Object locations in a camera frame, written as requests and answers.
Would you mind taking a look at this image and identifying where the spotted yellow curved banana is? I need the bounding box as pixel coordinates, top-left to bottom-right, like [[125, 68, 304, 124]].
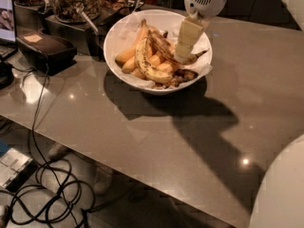
[[135, 38, 173, 85]]

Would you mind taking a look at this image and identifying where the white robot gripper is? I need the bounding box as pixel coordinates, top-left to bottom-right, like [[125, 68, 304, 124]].
[[174, 0, 227, 62]]

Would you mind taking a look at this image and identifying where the dark metal jar stand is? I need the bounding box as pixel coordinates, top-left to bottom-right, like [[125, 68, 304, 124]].
[[15, 5, 109, 60]]

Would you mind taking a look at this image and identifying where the black cable on floor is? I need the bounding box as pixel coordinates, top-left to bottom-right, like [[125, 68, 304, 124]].
[[0, 64, 98, 228]]

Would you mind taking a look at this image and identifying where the grey device on floor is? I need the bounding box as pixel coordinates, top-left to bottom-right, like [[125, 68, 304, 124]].
[[0, 148, 32, 192]]

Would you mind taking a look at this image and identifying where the black box with label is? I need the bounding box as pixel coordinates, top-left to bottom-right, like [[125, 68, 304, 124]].
[[17, 30, 77, 76]]

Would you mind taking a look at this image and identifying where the scoop with white handle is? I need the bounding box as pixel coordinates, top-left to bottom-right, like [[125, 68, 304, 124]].
[[76, 8, 99, 35]]

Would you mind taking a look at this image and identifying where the white ceramic bowl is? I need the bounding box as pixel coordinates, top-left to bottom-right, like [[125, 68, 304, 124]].
[[104, 9, 213, 95]]

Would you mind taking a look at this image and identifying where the laptop with lit screen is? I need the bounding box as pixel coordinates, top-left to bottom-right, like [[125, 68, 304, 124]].
[[0, 0, 18, 61]]

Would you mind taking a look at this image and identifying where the dark overripe banana piece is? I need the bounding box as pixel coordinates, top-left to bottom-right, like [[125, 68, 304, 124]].
[[175, 69, 198, 82]]

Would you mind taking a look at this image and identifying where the spotted brown ripe banana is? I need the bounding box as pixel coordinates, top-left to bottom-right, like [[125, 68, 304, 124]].
[[146, 27, 206, 65]]

